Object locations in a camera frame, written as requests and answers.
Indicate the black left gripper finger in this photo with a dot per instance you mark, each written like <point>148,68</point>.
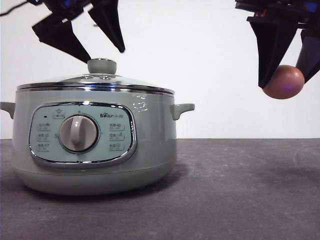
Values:
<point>111,22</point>
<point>62,37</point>

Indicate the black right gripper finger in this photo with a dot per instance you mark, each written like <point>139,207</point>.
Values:
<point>271,45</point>
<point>311,55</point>

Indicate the glass lid with green knob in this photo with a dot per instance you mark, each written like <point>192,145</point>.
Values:
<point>102,66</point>

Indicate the pale green electric cooking pot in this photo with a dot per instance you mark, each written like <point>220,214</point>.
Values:
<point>150,140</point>

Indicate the brown egg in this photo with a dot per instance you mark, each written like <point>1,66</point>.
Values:
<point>285,85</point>

